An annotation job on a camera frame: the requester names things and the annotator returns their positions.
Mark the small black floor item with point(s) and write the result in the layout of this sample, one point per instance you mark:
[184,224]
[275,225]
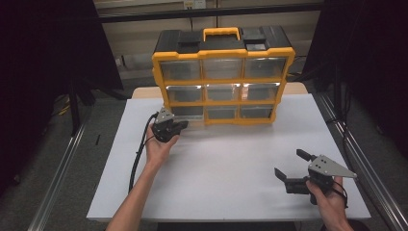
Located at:
[97,140]

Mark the yellow black drawer organizer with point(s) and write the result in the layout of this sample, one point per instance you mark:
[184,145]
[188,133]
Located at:
[221,81]

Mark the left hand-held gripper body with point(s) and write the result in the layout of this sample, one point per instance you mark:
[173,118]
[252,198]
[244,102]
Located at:
[163,126]

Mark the metal floor rail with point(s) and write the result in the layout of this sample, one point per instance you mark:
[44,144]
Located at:
[362,166]
[56,183]

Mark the black horizontal bar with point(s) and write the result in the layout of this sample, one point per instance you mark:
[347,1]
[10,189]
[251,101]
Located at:
[144,15]

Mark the group of clear drawers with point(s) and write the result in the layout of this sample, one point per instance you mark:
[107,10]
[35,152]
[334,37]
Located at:
[222,68]

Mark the black curtain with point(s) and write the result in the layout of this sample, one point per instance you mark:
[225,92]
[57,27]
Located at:
[38,64]
[378,64]

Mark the person's left hand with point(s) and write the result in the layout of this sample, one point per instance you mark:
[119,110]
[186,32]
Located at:
[158,152]

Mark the white wall socket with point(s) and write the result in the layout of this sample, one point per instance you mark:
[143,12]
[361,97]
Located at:
[194,4]

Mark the black metal stand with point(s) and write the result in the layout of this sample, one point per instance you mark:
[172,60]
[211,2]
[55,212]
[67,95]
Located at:
[74,109]

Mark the clear plastic drawer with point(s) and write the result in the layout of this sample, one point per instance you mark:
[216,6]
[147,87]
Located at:
[189,112]

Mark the person's right hand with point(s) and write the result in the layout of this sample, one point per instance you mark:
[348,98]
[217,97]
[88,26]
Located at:
[330,205]

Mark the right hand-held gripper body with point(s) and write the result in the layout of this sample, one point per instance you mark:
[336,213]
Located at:
[324,168]

